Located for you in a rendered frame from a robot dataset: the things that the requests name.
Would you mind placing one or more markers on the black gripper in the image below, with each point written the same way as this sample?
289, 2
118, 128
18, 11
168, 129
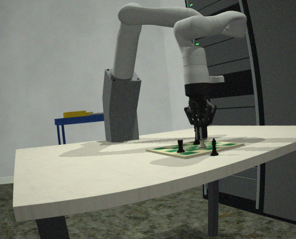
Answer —
199, 107

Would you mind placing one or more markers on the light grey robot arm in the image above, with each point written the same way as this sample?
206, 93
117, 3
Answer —
188, 24

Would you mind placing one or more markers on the green and cream chessboard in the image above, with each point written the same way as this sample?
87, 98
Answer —
192, 150

